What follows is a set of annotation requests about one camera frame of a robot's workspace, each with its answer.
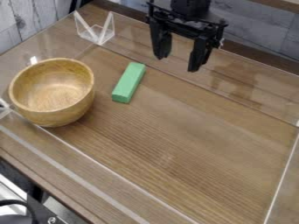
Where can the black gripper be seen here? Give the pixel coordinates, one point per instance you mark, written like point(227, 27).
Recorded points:
point(190, 19)

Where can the green rectangular block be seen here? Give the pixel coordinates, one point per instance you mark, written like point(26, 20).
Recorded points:
point(129, 82)

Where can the wooden bowl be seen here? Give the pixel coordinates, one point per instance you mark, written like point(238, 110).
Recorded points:
point(54, 91)

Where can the clear acrylic corner bracket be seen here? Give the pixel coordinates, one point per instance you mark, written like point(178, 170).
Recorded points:
point(97, 34)

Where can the black metal table bracket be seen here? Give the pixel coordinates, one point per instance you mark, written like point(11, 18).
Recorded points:
point(45, 215)

